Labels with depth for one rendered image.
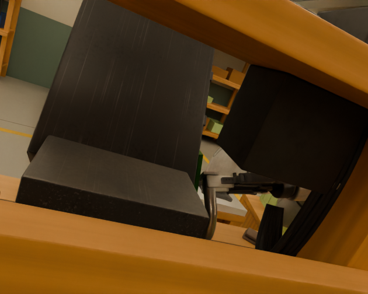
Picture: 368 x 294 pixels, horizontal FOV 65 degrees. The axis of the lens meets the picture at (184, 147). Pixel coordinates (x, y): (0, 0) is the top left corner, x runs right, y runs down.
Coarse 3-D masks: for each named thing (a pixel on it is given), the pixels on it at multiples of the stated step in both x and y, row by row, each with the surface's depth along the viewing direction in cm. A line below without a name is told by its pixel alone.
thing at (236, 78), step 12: (216, 72) 597; (228, 72) 624; (240, 72) 614; (228, 84) 603; (240, 84) 624; (216, 108) 617; (228, 108) 664; (216, 120) 684; (204, 132) 631; (216, 132) 651
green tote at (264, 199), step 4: (260, 196) 201; (264, 196) 196; (268, 196) 191; (272, 196) 186; (260, 200) 200; (264, 200) 195; (268, 200) 189; (272, 200) 185; (276, 200) 180; (264, 204) 193; (272, 204) 183; (276, 204) 178; (284, 228) 162
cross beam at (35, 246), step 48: (0, 240) 25; (48, 240) 26; (96, 240) 28; (144, 240) 31; (192, 240) 34; (0, 288) 26; (48, 288) 28; (96, 288) 29; (144, 288) 30; (192, 288) 32; (240, 288) 33; (288, 288) 35; (336, 288) 37
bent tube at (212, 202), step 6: (204, 174) 71; (210, 174) 71; (216, 174) 72; (204, 180) 72; (204, 186) 72; (204, 192) 71; (210, 192) 70; (204, 198) 71; (210, 198) 70; (204, 204) 71; (210, 204) 69; (216, 204) 70; (210, 210) 69; (216, 210) 70; (210, 216) 69; (216, 216) 70; (210, 222) 69; (216, 222) 70; (210, 228) 69; (204, 234) 71; (210, 234) 70
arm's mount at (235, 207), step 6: (198, 192) 146; (216, 198) 149; (234, 198) 160; (222, 204) 145; (228, 204) 148; (234, 204) 152; (240, 204) 155; (222, 210) 146; (228, 210) 147; (234, 210) 148; (240, 210) 149; (246, 210) 150
